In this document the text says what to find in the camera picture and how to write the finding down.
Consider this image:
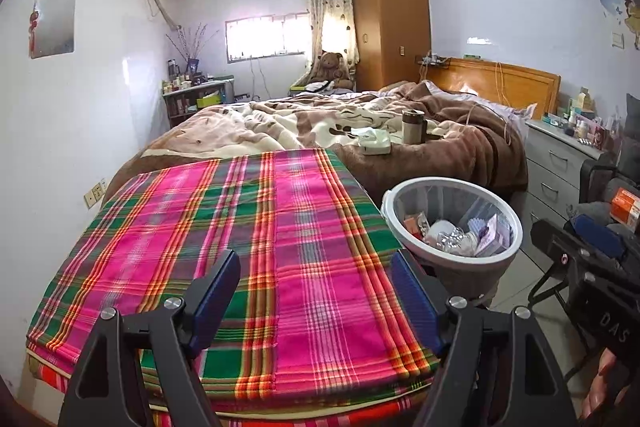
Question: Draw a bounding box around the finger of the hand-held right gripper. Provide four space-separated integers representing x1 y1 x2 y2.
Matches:
530 219 596 288
565 213 628 265

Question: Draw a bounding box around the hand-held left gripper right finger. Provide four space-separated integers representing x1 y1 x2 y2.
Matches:
390 251 581 427

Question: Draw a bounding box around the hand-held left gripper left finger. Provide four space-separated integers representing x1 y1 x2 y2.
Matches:
57 248 242 427

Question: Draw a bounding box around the orange cardboard box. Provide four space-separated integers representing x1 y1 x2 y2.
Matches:
610 187 640 228

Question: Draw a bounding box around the white round trash bin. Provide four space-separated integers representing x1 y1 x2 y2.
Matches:
381 177 523 308

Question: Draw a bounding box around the purple milk carton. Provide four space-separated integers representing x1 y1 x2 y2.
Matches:
475 213 512 258

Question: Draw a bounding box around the pink patterned box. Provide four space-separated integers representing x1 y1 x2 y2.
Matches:
404 216 431 240

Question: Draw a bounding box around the person's right hand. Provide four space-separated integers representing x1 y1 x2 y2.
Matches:
580 347 632 423

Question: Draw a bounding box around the grey clothing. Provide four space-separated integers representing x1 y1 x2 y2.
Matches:
567 199 640 238

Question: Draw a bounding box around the grey drawer dresser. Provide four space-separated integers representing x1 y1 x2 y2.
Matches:
522 119 606 233

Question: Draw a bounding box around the pink green plaid cloth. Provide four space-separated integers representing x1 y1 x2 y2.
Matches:
26 148 443 427

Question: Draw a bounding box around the group of toiletries on dresser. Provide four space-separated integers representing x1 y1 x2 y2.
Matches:
542 87 621 150

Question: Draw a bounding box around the brown cream patterned blanket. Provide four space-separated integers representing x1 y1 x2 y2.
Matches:
102 79 530 208

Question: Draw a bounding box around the lilac pillow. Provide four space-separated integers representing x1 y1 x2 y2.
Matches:
482 99 538 125

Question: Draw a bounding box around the wooden bed headboard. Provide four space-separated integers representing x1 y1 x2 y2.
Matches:
425 57 562 120

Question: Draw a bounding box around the white tissue box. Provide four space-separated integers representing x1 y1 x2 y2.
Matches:
357 130 392 156

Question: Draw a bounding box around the steel thermos mug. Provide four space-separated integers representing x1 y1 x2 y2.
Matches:
401 109 426 145

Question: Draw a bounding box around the small storage shelf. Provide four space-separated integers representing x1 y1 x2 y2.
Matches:
162 77 236 128

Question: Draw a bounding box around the group of bottles on shelf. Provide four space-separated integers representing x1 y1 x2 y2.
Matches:
162 59 211 92

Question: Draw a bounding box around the vase of dry branches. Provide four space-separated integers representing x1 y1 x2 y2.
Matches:
165 23 221 72

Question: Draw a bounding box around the brown teddy bear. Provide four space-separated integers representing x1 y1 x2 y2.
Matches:
306 52 353 90

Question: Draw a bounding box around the barred window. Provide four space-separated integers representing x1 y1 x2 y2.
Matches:
225 12 310 62

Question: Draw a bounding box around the wooden wardrobe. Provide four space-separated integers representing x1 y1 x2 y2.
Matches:
350 0 432 92

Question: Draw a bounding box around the air conditioner pipe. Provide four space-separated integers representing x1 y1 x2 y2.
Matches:
145 0 183 30

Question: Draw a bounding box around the red hanging ornament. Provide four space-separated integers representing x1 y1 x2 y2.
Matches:
27 12 41 58

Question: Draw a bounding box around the wall power outlet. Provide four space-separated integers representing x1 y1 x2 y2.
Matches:
84 179 108 209

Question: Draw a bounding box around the white charging cable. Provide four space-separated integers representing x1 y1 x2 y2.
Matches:
462 62 511 142

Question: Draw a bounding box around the silver wall mirror sheet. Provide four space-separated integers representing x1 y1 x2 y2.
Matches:
29 0 77 59

